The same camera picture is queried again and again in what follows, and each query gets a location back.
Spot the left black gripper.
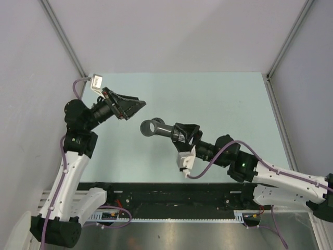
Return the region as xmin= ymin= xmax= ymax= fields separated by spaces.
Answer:
xmin=85 ymin=87 xmax=146 ymax=130

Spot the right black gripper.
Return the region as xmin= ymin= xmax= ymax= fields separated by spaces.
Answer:
xmin=173 ymin=122 xmax=228 ymax=167

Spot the dark grey pipe fitting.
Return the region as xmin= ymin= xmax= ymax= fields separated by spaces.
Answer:
xmin=140 ymin=117 xmax=181 ymax=141

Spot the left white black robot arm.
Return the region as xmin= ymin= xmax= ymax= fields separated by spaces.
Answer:
xmin=30 ymin=87 xmax=146 ymax=249

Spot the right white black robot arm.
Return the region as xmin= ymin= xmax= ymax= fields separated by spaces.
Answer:
xmin=171 ymin=123 xmax=332 ymax=222

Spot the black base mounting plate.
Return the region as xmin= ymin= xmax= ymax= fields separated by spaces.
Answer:
xmin=53 ymin=182 xmax=273 ymax=227

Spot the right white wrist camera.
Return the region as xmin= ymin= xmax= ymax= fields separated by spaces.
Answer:
xmin=176 ymin=146 xmax=196 ymax=178

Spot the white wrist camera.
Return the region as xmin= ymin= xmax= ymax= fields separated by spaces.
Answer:
xmin=176 ymin=146 xmax=196 ymax=178
xmin=90 ymin=74 xmax=103 ymax=96

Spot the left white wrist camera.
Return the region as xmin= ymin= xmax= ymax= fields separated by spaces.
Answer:
xmin=90 ymin=74 xmax=103 ymax=96

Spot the white slotted cable duct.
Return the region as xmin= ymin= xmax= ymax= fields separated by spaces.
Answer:
xmin=87 ymin=211 xmax=244 ymax=224

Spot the left aluminium frame post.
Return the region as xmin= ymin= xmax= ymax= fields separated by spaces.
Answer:
xmin=38 ymin=0 xmax=87 ymax=77

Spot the aluminium frame post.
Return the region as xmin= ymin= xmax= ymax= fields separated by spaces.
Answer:
xmin=266 ymin=0 xmax=316 ymax=79
xmin=38 ymin=0 xmax=87 ymax=77

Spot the right aluminium frame post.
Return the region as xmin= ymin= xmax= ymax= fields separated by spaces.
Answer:
xmin=266 ymin=0 xmax=316 ymax=79

